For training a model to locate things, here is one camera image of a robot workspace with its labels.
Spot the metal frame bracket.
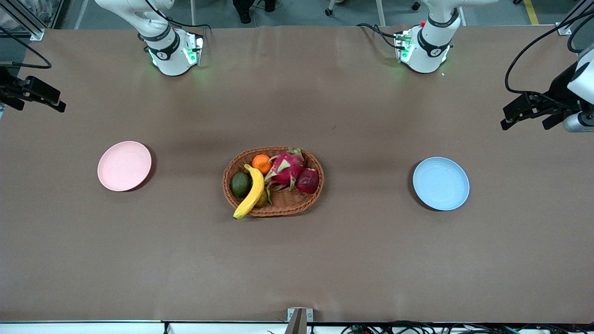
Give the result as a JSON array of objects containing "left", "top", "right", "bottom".
[{"left": 287, "top": 308, "right": 314, "bottom": 334}]

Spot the orange mandarin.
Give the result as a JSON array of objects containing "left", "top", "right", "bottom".
[{"left": 252, "top": 154, "right": 272, "bottom": 175}]

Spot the white table edge rail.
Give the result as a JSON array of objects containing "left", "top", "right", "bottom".
[{"left": 0, "top": 320, "right": 288, "bottom": 334}]

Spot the dark red apple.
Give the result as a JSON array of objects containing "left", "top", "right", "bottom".
[{"left": 296, "top": 167, "right": 320, "bottom": 194}]

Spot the black cable bundle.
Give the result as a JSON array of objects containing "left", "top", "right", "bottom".
[{"left": 341, "top": 320, "right": 594, "bottom": 334}]

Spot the brown woven wicker basket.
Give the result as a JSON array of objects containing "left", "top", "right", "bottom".
[{"left": 222, "top": 147, "right": 325, "bottom": 218}]

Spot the white chair base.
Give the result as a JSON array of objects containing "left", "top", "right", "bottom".
[{"left": 325, "top": 0, "right": 387, "bottom": 27}]

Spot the dark green avocado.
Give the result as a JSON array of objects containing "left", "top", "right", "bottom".
[{"left": 231, "top": 172, "right": 252, "bottom": 198}]

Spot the light blue plate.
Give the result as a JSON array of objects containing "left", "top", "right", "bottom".
[{"left": 413, "top": 157, "right": 470, "bottom": 212}]

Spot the pink dragon fruit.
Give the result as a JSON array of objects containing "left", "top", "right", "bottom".
[{"left": 264, "top": 148, "right": 307, "bottom": 205}]

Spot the brown table cover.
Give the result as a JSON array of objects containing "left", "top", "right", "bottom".
[{"left": 0, "top": 26, "right": 594, "bottom": 324}]

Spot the black arm base cable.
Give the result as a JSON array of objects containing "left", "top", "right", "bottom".
[
  {"left": 356, "top": 23, "right": 400, "bottom": 50},
  {"left": 139, "top": 0, "right": 213, "bottom": 34}
]

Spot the black left arm base cable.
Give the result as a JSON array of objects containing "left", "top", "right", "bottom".
[{"left": 356, "top": 23, "right": 400, "bottom": 50}]

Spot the yellow banana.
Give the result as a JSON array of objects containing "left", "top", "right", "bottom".
[{"left": 232, "top": 164, "right": 265, "bottom": 220}]

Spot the aluminium frame post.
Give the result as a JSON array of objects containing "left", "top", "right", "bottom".
[
  {"left": 0, "top": 0, "right": 45, "bottom": 41},
  {"left": 556, "top": 0, "right": 594, "bottom": 36}
]

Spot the pink plate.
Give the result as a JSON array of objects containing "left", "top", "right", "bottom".
[{"left": 97, "top": 141, "right": 152, "bottom": 192}]

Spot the black looped cable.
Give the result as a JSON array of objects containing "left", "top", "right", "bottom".
[{"left": 567, "top": 16, "right": 594, "bottom": 54}]

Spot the black right arm base cable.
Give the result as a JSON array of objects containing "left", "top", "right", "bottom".
[{"left": 139, "top": 0, "right": 213, "bottom": 34}]

